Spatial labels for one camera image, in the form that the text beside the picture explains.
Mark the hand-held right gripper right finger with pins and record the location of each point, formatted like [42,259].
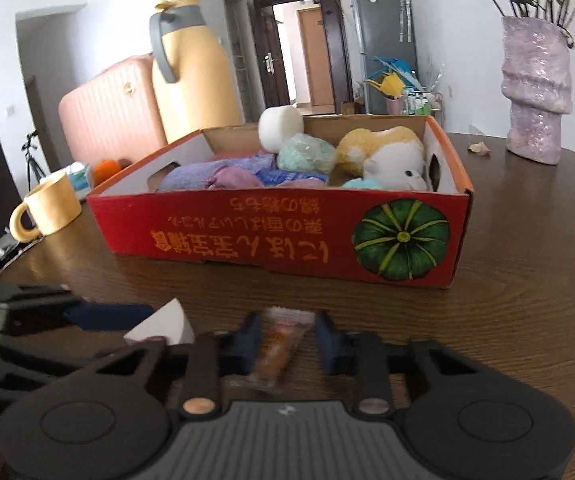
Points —
[327,345]

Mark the red cardboard box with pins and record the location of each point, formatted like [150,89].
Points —
[267,240]

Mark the clear cellophane wrap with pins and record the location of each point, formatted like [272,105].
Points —
[438,80]

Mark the blue white tissue pack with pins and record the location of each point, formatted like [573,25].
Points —
[77,175]

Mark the grey refrigerator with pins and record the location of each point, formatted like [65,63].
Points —
[377,35]

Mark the small cardboard box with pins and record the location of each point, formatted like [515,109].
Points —
[351,108]

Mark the yellow mug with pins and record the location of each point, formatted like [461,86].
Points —
[52,205]

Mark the clear orange snack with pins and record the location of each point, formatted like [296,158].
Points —
[277,350]

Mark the dark open door leaf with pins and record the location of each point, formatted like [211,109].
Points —
[270,60]

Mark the brown wooden door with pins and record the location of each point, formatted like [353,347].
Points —
[315,60]

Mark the grey interior door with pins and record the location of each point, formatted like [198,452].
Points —
[237,55]

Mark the blue packet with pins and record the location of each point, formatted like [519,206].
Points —
[287,176]

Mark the white wedge sponge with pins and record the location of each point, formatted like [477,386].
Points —
[162,327]

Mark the lilac knitted cloth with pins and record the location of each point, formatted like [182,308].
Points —
[235,178]

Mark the mint green bath pouf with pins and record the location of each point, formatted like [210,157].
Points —
[302,152]

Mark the fallen dried petal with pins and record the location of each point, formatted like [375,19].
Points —
[478,148]

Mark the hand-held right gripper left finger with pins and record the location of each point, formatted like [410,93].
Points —
[247,342]

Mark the white foam cylinder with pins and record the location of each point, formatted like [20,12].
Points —
[280,127]

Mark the purple ceramic vase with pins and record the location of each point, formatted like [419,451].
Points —
[535,90]

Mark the pink bucket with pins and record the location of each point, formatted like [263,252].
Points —
[394,106]

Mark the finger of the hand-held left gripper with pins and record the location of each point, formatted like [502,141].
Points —
[107,316]
[27,360]

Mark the clear umbrella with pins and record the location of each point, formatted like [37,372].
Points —
[406,10]

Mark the yellow thermos jug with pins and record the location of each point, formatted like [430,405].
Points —
[197,90]

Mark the white yellow plush toy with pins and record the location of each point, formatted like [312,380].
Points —
[382,155]

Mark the dark brown door frame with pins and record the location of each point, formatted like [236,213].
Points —
[335,50]

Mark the orange fruit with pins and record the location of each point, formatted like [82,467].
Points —
[104,172]

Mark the black tripod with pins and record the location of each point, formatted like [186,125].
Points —
[32,157]

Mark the pink suitcase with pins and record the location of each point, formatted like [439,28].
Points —
[112,115]

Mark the blue fluffy sponge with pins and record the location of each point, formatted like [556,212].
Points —
[360,184]

